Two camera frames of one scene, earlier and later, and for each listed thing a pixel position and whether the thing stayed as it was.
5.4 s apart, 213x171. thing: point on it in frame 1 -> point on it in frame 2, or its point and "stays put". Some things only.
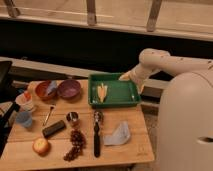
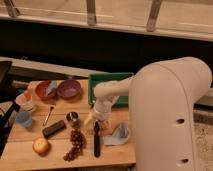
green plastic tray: x=120 y=93 stays put
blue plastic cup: x=24 y=118 stays put
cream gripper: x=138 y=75 -> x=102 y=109
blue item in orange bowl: x=51 y=86 stays put
